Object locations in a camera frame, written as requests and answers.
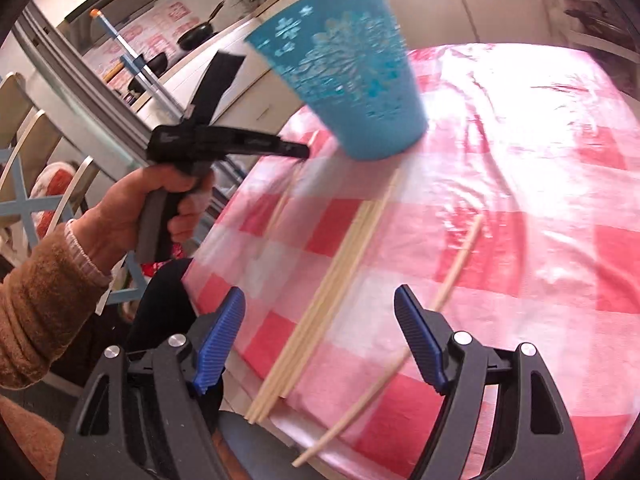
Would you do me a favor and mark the blue perforated plastic basket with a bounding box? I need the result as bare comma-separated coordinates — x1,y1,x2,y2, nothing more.
246,0,427,160

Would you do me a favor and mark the brown sleeved forearm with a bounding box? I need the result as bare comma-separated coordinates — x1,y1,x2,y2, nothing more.
1,222,111,390

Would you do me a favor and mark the blue handled mop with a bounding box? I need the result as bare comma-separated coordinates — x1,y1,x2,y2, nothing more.
90,9,244,125

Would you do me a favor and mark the black frying pan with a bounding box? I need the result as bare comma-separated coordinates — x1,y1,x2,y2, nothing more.
178,1,224,52

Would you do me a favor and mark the white shelf rack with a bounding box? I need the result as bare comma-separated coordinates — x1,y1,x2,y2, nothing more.
0,71,151,311

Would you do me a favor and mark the black range hood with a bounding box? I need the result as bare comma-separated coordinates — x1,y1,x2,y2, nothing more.
56,0,158,54

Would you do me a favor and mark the person left hand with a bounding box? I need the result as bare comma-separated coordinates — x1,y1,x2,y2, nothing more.
65,165,214,282

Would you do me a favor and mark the red white checkered tablecloth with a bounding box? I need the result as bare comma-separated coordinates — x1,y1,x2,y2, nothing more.
184,44,639,478

